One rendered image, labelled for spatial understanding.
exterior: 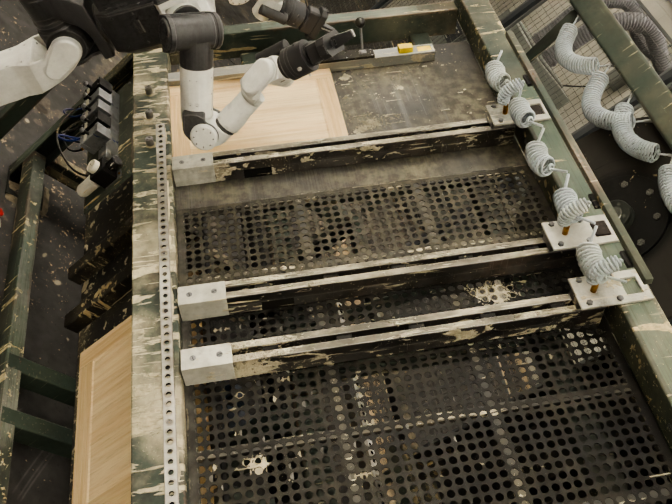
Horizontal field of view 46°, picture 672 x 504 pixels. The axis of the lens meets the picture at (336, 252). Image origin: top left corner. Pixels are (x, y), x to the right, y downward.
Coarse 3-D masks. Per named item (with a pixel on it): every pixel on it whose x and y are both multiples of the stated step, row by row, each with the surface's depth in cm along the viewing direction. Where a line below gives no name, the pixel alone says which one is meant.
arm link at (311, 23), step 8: (296, 0) 268; (296, 8) 266; (304, 8) 268; (312, 8) 271; (320, 8) 273; (296, 16) 267; (304, 16) 268; (312, 16) 270; (320, 16) 271; (288, 24) 270; (296, 24) 270; (304, 24) 271; (312, 24) 272; (320, 24) 273; (304, 32) 274; (312, 32) 274
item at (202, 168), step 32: (416, 128) 250; (448, 128) 251; (480, 128) 250; (512, 128) 250; (192, 160) 242; (224, 160) 242; (256, 160) 242; (288, 160) 244; (320, 160) 247; (352, 160) 249
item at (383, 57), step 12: (396, 48) 286; (432, 48) 285; (360, 60) 282; (372, 60) 283; (384, 60) 283; (396, 60) 284; (408, 60) 285; (420, 60) 286; (432, 60) 287; (216, 72) 278; (228, 72) 278; (240, 72) 278
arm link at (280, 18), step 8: (264, 0) 263; (288, 0) 266; (256, 8) 267; (264, 8) 261; (272, 8) 265; (280, 8) 265; (288, 8) 265; (256, 16) 268; (264, 16) 263; (272, 16) 263; (280, 16) 264; (288, 16) 267
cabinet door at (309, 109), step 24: (312, 72) 280; (216, 96) 273; (264, 96) 272; (288, 96) 272; (312, 96) 272; (336, 96) 271; (264, 120) 263; (288, 120) 263; (312, 120) 263; (336, 120) 262; (192, 144) 256; (240, 144) 255; (264, 144) 255
